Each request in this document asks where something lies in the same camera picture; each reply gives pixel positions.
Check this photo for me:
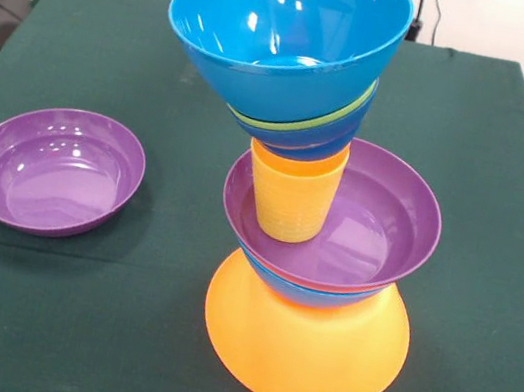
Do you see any yellow cup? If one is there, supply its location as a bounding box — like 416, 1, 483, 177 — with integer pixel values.
237, 157, 346, 251

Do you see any orange cup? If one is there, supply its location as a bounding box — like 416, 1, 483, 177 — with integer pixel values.
246, 127, 353, 185

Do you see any small dark blue bowl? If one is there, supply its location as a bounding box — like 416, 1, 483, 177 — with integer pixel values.
222, 67, 378, 173

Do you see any light blue bowl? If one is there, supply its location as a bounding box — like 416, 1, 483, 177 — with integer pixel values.
152, 0, 418, 144
229, 245, 397, 322

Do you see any small green bowl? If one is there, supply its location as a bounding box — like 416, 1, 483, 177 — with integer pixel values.
226, 54, 380, 149

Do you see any purple shallow bowl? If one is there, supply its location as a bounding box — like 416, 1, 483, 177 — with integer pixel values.
209, 117, 455, 307
0, 95, 155, 253

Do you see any large orange bowl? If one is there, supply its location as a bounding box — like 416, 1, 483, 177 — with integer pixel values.
189, 243, 422, 392

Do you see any dark green tablecloth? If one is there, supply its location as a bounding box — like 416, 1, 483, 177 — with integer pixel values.
0, 0, 524, 392

